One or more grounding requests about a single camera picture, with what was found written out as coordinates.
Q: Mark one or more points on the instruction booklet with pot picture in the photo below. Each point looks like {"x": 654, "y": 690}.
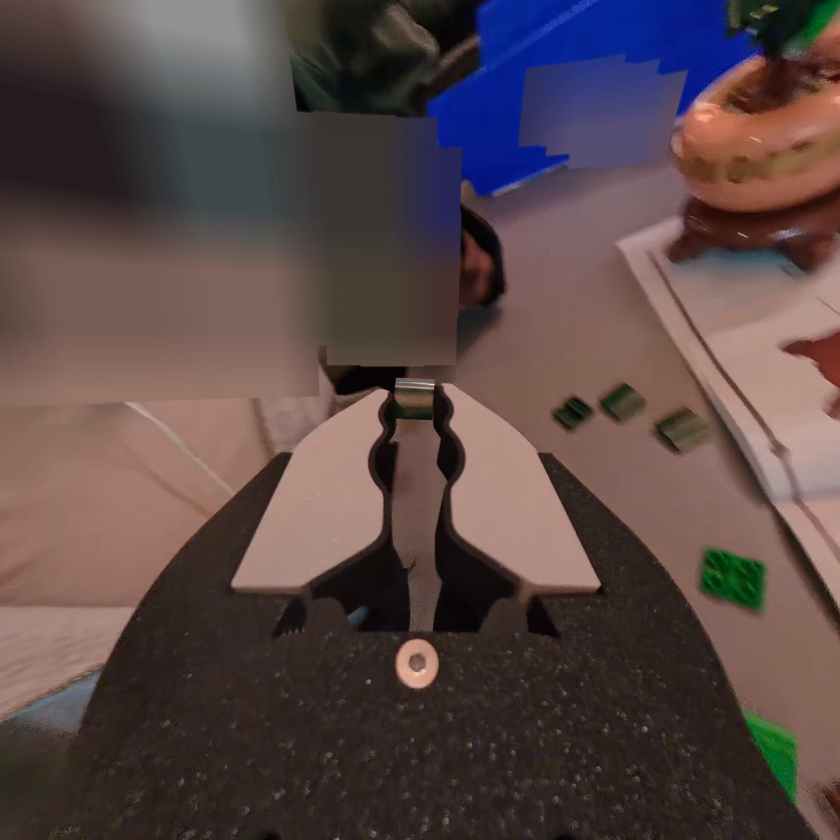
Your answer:
{"x": 735, "y": 341}

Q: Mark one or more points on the bright green toy brick plate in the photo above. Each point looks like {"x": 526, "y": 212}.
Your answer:
{"x": 774, "y": 754}
{"x": 732, "y": 579}

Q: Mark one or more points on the dark backpack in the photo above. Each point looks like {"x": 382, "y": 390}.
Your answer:
{"x": 367, "y": 52}

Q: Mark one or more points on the person's left hand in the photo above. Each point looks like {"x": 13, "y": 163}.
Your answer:
{"x": 476, "y": 269}

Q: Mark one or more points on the dark green toy brick tile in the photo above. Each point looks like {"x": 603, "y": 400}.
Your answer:
{"x": 572, "y": 413}
{"x": 415, "y": 399}
{"x": 684, "y": 430}
{"x": 623, "y": 401}

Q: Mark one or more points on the blue plastic bin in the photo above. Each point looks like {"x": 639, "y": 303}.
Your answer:
{"x": 489, "y": 131}

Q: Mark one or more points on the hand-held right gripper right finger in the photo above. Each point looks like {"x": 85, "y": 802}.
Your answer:
{"x": 518, "y": 518}

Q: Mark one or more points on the brown bonsai pot model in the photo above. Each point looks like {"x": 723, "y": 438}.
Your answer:
{"x": 741, "y": 164}

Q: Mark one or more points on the person's beige zip jacket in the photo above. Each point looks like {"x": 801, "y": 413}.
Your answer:
{"x": 131, "y": 525}

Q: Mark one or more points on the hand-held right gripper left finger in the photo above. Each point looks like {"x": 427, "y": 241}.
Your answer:
{"x": 315, "y": 512}

